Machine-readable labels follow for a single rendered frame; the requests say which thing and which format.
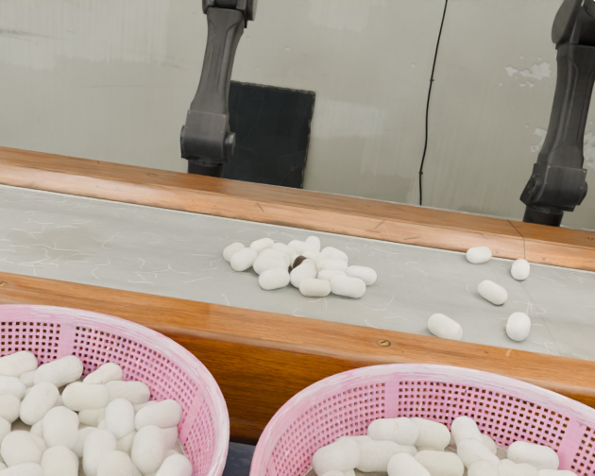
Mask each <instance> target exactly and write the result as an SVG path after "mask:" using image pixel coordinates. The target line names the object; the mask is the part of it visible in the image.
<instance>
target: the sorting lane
mask: <svg viewBox="0 0 595 476"><path fill-rule="evenodd" d="M310 236H315V237H317V238H318V239H319V241H320V250H319V252H321V251H322V250H323V249H324V248H325V247H334V248H336V249H338V250H340V251H343V252H344V253H346V254H347V256H348V267H350V266H352V265H357V266H363V267H370V268H372V269H373V270H374V271H375V272H376V275H377V279H376V280H375V282H374V283H373V284H371V285H366V286H365V293H364V294H363V295H362V296H361V297H357V298H354V297H346V296H338V295H336V294H334V293H333V292H332V291H330V293H329V294H328V295H326V296H325V297H306V296H304V295H303V294H301V292H300V290H299V288H296V287H295V286H294V285H293V284H292V283H291V282H290V281H289V282H288V284H287V285H286V286H284V287H282V288H277V289H272V290H264V289H263V288H262V287H261V286H260V284H259V277H260V274H258V273H257V272H256V271H255V270H254V267H253V265H252V266H251V267H249V268H248V269H246V270H244V271H236V270H234V269H233V268H232V266H231V264H230V262H228V261H227V260H225V258H224V255H223V252H224V249H225V248H226V247H228V246H230V245H231V244H233V243H237V242H238V243H241V244H243V245H244V246H245V248H247V247H249V248H250V246H251V244H252V243H253V242H254V241H257V240H260V239H263V238H269V239H271V240H272V241H273V242H274V244H276V243H284V244H286V245H288V244H289V243H290V242H292V241H294V240H298V241H301V242H305V241H306V239H307V238H308V237H310ZM513 262H514V261H513V260H506V259H501V258H494V257H491V259H490V260H489V261H488V262H486V263H471V262H469V261H468V259H467V254H466V253H462V252H455V251H448V250H442V249H436V248H429V247H423V246H410V245H405V244H398V243H391V242H385V241H379V240H372V239H366V238H359V237H352V236H347V235H340V234H333V233H327V232H320V231H314V230H307V229H295V228H288V227H283V226H276V225H269V224H263V223H257V222H250V221H244V220H237V219H230V218H225V217H218V216H211V215H205V214H198V213H192V212H180V211H173V210H166V209H161V208H154V207H147V206H141V205H134V204H128V203H122V202H115V201H108V200H103V199H96V198H89V197H83V196H76V195H65V194H58V193H51V192H45V191H39V190H32V189H26V188H19V187H12V186H7V185H0V271H3V272H9V273H15V274H22V275H28V276H34V277H41V278H47V279H53V280H60V281H71V282H77V283H84V284H90V285H96V286H103V287H109V288H115V289H122V290H128V291H134V292H141V293H147V294H153V295H159V296H166V297H172V298H184V299H190V300H196V301H203V302H209V303H215V304H222V305H228V306H234V307H240V308H247V309H253V310H259V311H266V312H272V313H278V314H285V315H296V316H303V317H309V318H315V319H321V320H328V321H334V322H340V323H347V324H353V325H359V326H366V327H371V328H378V329H385V330H390V331H397V332H409V333H415V334H421V335H428V336H434V337H437V336H436V335H434V334H433V333H432V332H430V330H429V328H428V320H429V318H430V317H431V316H432V315H435V314H442V315H445V316H446V317H448V318H450V319H451V320H453V321H455V322H456V323H458V324H459V325H460V326H461V328H462V337H461V339H460V340H459V341H466V342H471V343H478V344H484V345H490V346H497V347H503V348H510V349H521V350H528V351H533V352H540V353H547V354H552V355H559V356H565V357H571V358H578V359H584V360H590V361H595V272H590V271H584V270H577V269H570V268H564V267H558V266H551V265H545V264H538V263H528V264H529V265H530V270H529V276H528V277H527V278H526V279H524V280H516V279H515V278H514V277H513V276H512V274H511V269H512V264H513ZM482 281H493V282H494V283H496V284H498V285H499V286H501V287H502V288H504V289H505V290H506V292H507V300H506V301H505V302H504V303H503V304H500V305H497V304H494V303H492V302H490V301H489V300H487V299H485V298H483V297H481V296H480V294H479V293H478V286H479V284H480V283H481V282H482ZM513 313H524V314H526V315H528V316H529V318H530V320H531V327H530V332H529V335H528V336H527V337H526V338H525V339H524V340H521V341H516V340H513V339H511V338H510V337H509V336H508V335H507V333H506V325H507V322H508V318H509V316H510V315H511V314H513Z"/></svg>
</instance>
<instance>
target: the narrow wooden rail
mask: <svg viewBox="0 0 595 476"><path fill-rule="evenodd" d="M6 304H21V305H44V306H56V307H65V308H73V309H79V310H85V311H91V312H96V313H101V314H104V315H111V316H115V317H119V318H122V319H125V320H128V321H131V322H134V323H137V324H139V325H142V326H145V327H147V328H149V329H151V330H153V331H155V332H158V333H160V334H162V335H164V336H166V337H168V338H170V339H172V340H173V341H175V342H176V343H178V344H179V345H181V346H182V347H184V348H185V349H187V350H188V351H190V352H191V353H192V354H193V355H194V356H195V357H196V358H197V359H198V360H199V361H200V362H201V363H202V364H203V365H204V366H205V367H206V368H207V369H208V370H209V372H210V373H211V374H212V376H213V378H214V379H215V381H216V382H217V384H218V386H219V388H220V390H221V392H222V395H223V397H224V400H225V402H226V405H227V409H228V413H229V442H233V443H240V444H246V445H251V446H257V444H258V441H259V439H260V437H261V435H262V433H263V431H264V428H265V427H266V425H267V424H268V423H269V421H270V420H271V418H272V417H273V416H274V415H275V414H276V413H277V412H278V411H279V409H280V408H281V407H282V406H283V405H284V404H285V403H286V402H287V401H288V400H289V399H291V398H292V397H293V396H295V395H296V394H297V393H299V392H300V391H302V390H303V389H305V388H306V387H308V386H310V385H312V384H314V383H317V382H319V381H321V380H323V379H326V378H328V377H330V376H333V375H335V374H338V373H342V372H345V371H349V370H352V369H356V368H361V367H367V366H379V365H391V364H430V365H442V366H457V367H463V368H469V369H475V370H480V371H484V372H488V373H493V374H497V375H501V376H504V377H508V378H511V379H515V380H519V381H522V382H525V383H529V384H533V385H536V386H539V387H541V388H544V389H547V390H550V391H553V392H554V393H557V394H559V395H562V396H565V397H567V398H569V399H572V400H576V401H578V402H580V403H582V404H584V405H586V406H588V407H590V408H593V409H595V361H590V360H584V359H578V358H571V357H565V356H559V355H552V354H547V353H540V352H533V351H528V350H521V349H515V348H503V347H497V346H490V345H484V344H478V343H471V342H466V341H459V340H452V339H447V338H440V337H434V336H428V335H421V334H415V333H409V332H402V331H390V330H385V329H378V328H371V327H366V326H359V325H353V324H347V323H340V322H334V321H328V320H321V319H315V318H309V317H303V316H296V315H289V314H278V313H272V312H266V311H259V310H253V309H247V308H240V307H234V306H228V305H222V304H215V303H209V302H203V301H196V300H190V299H184V298H177V297H166V296H159V295H153V294H147V293H141V292H134V291H128V290H122V289H115V288H109V287H103V286H96V285H90V284H84V283H77V282H71V281H65V280H53V279H47V278H41V277H34V276H28V275H22V274H15V273H9V272H3V271H0V305H6Z"/></svg>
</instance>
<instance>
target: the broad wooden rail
mask: <svg viewBox="0 0 595 476"><path fill-rule="evenodd" d="M0 185H7V186H12V187H19V188H26V189H32V190H39V191H45V192H51V193H58V194H65V195H71V196H83V197H89V198H96V199H103V200H108V201H115V202H122V203H128V204H134V205H141V206H147V207H154V208H161V209H166V210H173V211H180V212H187V213H198V214H205V215H211V216H218V217H225V218H230V219H237V220H244V221H250V222H257V223H263V224H269V225H276V226H283V227H288V228H295V229H302V230H314V231H320V232H327V233H333V234H340V235H347V236H352V237H359V238H366V239H372V240H379V241H385V242H391V243H398V244H405V245H410V246H417V247H429V248H436V249H442V250H448V251H455V252H462V253H467V252H468V250H469V249H471V248H472V247H488V248H489V249H490V250H491V253H492V256H491V257H494V258H501V259H506V260H513V261H516V260H518V259H522V260H525V261H527V262H528V263H533V264H545V265H551V266H558V267H564V268H570V269H577V270H584V271H590V272H595V232H590V231H584V230H578V229H565V228H558V227H552V226H545V225H538V224H532V223H526V222H519V221H513V220H506V219H500V218H493V217H486V216H480V215H474V214H467V213H460V212H448V211H441V210H435V209H428V208H422V207H416V206H409V205H402V204H396V203H389V202H382V201H376V200H370V199H363V198H357V197H350V196H343V195H331V194H324V193H319V192H312V191H305V190H299V189H292V188H285V187H279V186H272V185H265V184H260V183H253V182H244V181H238V180H233V179H226V178H214V177H208V176H201V175H195V174H188V173H181V172H175V171H168V170H161V169H156V168H149V167H142V166H136V165H129V164H122V163H116V162H109V161H98V160H91V159H84V158H78V157H71V156H64V155H59V154H52V153H45V152H39V151H32V150H25V149H19V148H12V147H6V146H0Z"/></svg>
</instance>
